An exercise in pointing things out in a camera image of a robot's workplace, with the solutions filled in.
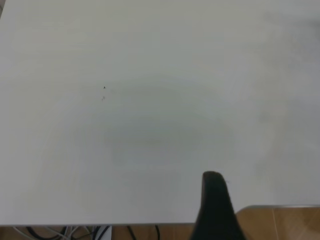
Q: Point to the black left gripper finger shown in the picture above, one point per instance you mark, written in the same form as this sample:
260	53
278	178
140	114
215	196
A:
216	207

